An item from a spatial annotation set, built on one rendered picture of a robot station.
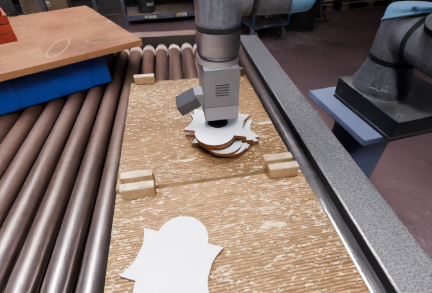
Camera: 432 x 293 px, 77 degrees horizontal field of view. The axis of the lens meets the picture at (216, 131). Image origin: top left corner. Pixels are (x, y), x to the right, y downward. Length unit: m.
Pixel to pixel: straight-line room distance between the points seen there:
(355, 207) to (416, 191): 1.55
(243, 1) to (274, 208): 0.33
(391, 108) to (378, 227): 0.38
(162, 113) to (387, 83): 0.59
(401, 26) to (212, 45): 0.50
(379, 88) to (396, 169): 1.37
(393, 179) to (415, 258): 1.57
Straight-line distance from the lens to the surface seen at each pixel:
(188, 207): 0.49
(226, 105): 0.50
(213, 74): 0.47
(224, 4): 0.44
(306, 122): 0.73
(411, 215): 1.95
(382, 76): 0.86
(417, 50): 0.77
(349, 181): 0.61
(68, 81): 0.88
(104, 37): 0.93
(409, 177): 2.18
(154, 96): 0.78
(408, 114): 0.85
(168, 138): 0.62
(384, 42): 0.84
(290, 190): 0.52
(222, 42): 0.45
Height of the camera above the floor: 1.33
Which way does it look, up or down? 38 degrees down
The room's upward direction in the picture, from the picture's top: straight up
